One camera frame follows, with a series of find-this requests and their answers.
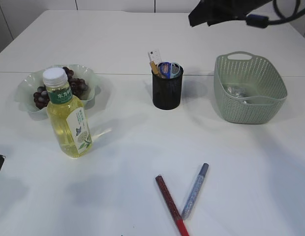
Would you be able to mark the clear plastic ruler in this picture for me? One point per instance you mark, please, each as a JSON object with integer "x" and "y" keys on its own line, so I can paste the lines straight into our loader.
{"x": 154, "y": 56}

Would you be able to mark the clear plastic sheet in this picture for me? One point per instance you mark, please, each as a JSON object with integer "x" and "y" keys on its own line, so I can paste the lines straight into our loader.
{"x": 235, "y": 91}

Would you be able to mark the red glitter pen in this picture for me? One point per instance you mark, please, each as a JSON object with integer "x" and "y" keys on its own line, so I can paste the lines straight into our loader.
{"x": 171, "y": 206}

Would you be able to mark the silver glitter pen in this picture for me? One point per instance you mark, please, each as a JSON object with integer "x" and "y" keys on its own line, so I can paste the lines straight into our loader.
{"x": 191, "y": 200}

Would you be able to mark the green woven plastic basket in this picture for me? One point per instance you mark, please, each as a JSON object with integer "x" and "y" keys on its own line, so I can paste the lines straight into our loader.
{"x": 264, "y": 87}

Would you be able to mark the pale green wavy plate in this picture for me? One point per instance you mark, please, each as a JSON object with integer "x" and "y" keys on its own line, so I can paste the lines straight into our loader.
{"x": 25, "y": 90}

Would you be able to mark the gold glitter pen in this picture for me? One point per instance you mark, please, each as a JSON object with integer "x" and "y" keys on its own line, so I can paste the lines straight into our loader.
{"x": 154, "y": 68}

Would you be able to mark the black mesh pen holder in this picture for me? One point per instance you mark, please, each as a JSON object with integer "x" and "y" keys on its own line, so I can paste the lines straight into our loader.
{"x": 166, "y": 93}

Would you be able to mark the yellow tea bottle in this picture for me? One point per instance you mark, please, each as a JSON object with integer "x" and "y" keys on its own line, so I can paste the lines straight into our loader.
{"x": 66, "y": 113}

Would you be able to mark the purple artificial grape bunch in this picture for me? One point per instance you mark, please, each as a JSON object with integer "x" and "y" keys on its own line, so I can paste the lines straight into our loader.
{"x": 76, "y": 84}

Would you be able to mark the blue scissors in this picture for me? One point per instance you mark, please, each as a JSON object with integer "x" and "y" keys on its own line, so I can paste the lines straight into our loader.
{"x": 166, "y": 70}

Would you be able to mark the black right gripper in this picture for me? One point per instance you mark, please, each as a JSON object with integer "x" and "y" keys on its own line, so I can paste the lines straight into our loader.
{"x": 219, "y": 11}

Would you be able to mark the pink scissors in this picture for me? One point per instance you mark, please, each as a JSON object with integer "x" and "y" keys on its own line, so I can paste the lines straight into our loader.
{"x": 175, "y": 69}

